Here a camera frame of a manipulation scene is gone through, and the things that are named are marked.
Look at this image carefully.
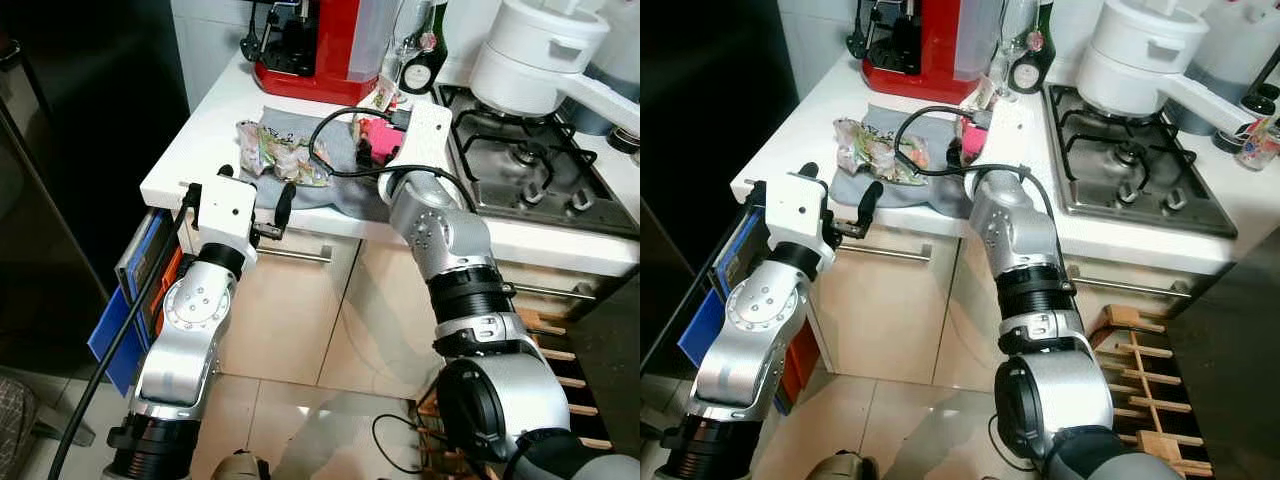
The green white snack packet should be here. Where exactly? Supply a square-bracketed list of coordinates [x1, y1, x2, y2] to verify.
[835, 118, 926, 186]
[235, 120, 331, 188]

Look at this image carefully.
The grey cloth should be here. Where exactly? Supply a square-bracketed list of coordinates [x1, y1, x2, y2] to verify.
[830, 103, 986, 216]
[238, 105, 401, 221]

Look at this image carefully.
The dark wine bottle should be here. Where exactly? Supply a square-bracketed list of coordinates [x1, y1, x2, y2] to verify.
[400, 0, 449, 96]
[1008, 0, 1056, 96]

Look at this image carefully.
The red coffee machine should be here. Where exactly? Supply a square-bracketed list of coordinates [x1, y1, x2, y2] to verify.
[243, 0, 396, 106]
[848, 0, 1001, 104]

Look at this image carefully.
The clear wine glass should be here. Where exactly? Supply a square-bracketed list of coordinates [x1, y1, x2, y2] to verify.
[990, 0, 1036, 101]
[385, 0, 436, 91]

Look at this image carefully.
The orange red flat item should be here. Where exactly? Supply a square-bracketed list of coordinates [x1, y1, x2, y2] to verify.
[780, 318, 823, 413]
[150, 245, 186, 341]

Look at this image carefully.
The black tall cabinet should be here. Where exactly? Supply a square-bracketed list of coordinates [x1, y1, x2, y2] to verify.
[0, 0, 191, 376]
[640, 0, 801, 371]

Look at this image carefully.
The steel gas hob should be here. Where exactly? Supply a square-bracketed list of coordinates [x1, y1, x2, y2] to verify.
[1040, 83, 1241, 239]
[435, 83, 641, 239]

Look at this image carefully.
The white lidded pot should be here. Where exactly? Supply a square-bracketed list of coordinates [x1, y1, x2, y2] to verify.
[1088, 0, 1211, 73]
[485, 0, 611, 73]

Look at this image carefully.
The blue flat board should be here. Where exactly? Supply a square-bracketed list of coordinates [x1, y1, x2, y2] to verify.
[88, 208, 171, 396]
[678, 205, 761, 369]

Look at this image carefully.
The translucent grey container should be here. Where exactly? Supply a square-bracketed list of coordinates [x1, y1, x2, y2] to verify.
[1165, 0, 1280, 136]
[575, 0, 641, 136]

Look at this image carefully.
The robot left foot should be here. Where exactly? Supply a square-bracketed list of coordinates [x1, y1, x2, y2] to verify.
[210, 450, 271, 480]
[805, 450, 881, 480]

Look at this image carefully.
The wooden wine rack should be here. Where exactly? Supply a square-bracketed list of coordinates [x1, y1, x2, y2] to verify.
[1090, 305, 1216, 479]
[415, 305, 616, 480]

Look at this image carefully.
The small glass jar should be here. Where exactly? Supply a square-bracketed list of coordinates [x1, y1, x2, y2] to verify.
[1238, 118, 1280, 171]

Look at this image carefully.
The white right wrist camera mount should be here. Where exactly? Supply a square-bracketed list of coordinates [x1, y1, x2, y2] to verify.
[977, 100, 1037, 171]
[393, 102, 454, 179]

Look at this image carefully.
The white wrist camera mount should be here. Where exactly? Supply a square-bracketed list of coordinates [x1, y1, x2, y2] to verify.
[977, 100, 1037, 171]
[196, 177, 259, 253]
[780, 172, 843, 253]
[393, 102, 454, 179]

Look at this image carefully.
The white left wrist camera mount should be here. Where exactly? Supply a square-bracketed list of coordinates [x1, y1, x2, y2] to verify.
[780, 172, 843, 253]
[196, 177, 259, 253]

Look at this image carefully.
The steel cabinet handle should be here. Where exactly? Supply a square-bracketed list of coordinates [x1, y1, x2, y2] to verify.
[505, 282, 583, 301]
[255, 245, 333, 265]
[868, 243, 931, 263]
[1065, 268, 1166, 299]

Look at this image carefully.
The white long-handled saucepan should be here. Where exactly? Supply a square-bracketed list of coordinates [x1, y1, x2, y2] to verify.
[468, 40, 641, 136]
[1075, 45, 1266, 136]

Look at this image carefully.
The thin black floor cable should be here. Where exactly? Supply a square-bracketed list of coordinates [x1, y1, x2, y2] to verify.
[372, 413, 441, 476]
[988, 412, 1041, 471]

